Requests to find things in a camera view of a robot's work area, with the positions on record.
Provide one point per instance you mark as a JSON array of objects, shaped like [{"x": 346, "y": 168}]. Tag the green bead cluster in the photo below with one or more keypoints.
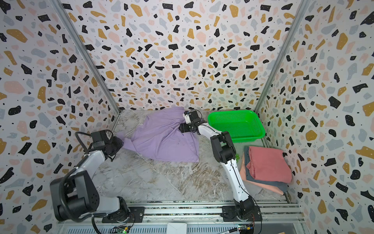
[{"x": 237, "y": 158}]

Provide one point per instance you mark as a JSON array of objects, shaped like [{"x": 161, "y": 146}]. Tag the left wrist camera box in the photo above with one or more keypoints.
[{"x": 100, "y": 139}]

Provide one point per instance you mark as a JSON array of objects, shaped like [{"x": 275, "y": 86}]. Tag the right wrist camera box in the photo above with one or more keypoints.
[{"x": 192, "y": 116}]

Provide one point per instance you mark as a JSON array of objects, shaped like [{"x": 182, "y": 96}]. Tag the aluminium corner post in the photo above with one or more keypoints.
[
  {"x": 60, "y": 11},
  {"x": 283, "y": 51}
]

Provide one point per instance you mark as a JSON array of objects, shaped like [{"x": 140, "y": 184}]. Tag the lilac t-shirt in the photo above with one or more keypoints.
[{"x": 160, "y": 139}]

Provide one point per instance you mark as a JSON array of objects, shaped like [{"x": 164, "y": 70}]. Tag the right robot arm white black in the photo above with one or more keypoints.
[{"x": 225, "y": 153}]

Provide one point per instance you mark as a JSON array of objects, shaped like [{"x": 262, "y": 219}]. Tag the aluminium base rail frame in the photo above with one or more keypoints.
[{"x": 207, "y": 217}]

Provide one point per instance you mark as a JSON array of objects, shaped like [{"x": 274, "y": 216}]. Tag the folded salmon t-shirt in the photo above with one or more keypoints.
[{"x": 276, "y": 187}]

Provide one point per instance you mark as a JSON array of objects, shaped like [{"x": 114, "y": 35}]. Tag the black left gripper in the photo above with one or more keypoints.
[{"x": 117, "y": 142}]

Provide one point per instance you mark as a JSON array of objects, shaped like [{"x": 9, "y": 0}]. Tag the aluminium side floor rail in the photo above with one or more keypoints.
[{"x": 115, "y": 122}]

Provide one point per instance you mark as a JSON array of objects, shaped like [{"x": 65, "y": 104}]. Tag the aluminium corner post right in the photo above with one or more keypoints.
[{"x": 283, "y": 51}]

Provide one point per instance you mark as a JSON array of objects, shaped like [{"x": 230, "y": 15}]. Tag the aluminium corner post left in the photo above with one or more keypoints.
[{"x": 60, "y": 11}]

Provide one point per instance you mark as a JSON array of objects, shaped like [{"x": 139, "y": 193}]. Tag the folded pink t-shirt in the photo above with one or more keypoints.
[{"x": 268, "y": 164}]

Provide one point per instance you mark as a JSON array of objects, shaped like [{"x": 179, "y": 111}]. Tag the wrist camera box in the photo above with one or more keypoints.
[
  {"x": 192, "y": 116},
  {"x": 100, "y": 139}
]

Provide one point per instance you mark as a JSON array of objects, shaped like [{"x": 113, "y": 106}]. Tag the folded grey t-shirt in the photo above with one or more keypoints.
[{"x": 246, "y": 159}]

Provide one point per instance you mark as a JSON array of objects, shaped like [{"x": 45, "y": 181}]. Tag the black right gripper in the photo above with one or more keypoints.
[{"x": 184, "y": 127}]

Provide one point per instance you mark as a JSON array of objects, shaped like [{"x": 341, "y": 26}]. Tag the green plastic basket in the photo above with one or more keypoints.
[{"x": 242, "y": 125}]

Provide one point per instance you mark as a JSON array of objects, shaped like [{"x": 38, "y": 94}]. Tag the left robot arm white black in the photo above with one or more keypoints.
[{"x": 75, "y": 197}]

